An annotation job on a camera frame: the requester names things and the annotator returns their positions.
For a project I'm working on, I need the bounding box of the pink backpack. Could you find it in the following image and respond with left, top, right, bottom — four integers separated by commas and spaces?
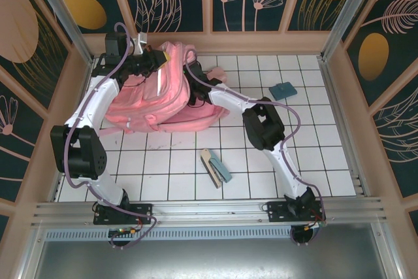
97, 40, 232, 137

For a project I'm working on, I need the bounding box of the small teal card case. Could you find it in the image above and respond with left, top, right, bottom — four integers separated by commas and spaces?
268, 82, 297, 101

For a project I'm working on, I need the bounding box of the teal and beige stapler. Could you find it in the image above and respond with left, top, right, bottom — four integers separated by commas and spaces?
199, 148, 233, 190

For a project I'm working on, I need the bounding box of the grey metal sheet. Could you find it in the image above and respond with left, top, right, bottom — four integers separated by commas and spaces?
31, 239, 404, 279

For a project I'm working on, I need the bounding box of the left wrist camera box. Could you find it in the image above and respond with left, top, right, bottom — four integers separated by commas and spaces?
136, 32, 150, 55

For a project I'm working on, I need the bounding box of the aluminium frame post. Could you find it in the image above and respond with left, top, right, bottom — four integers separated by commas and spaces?
27, 0, 95, 66
321, 0, 382, 61

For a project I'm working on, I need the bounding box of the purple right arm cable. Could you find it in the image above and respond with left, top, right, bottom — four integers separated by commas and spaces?
185, 63, 327, 247

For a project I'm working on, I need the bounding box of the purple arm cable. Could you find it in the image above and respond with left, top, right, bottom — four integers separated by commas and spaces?
63, 23, 158, 250
185, 63, 327, 247

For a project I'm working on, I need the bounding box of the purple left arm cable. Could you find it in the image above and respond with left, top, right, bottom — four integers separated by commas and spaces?
63, 23, 158, 250

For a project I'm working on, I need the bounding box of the aluminium mounting rail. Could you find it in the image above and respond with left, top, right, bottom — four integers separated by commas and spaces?
31, 196, 388, 229

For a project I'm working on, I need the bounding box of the aluminium side rail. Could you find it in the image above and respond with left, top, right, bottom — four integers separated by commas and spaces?
48, 174, 65, 202
317, 55, 372, 199

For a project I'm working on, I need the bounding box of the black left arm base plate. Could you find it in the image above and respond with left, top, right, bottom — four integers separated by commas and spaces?
93, 203, 153, 225

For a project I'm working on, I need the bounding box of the slotted cable duct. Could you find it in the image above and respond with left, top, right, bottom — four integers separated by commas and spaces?
44, 228, 376, 242

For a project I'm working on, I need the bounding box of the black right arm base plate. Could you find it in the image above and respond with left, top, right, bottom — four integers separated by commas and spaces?
266, 199, 327, 226

